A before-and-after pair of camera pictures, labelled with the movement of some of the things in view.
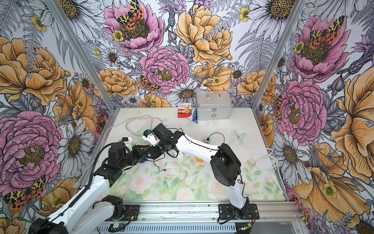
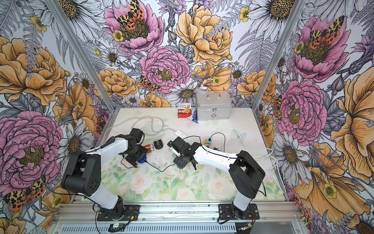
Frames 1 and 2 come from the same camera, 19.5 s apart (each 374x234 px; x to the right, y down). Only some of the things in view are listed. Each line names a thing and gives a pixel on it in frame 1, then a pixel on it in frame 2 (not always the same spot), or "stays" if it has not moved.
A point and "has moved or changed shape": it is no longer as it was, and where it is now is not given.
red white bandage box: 184,110 stays
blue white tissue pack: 193,116 stays
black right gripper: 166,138 to 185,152
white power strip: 148,136 has moved or changed shape
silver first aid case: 214,105 stays
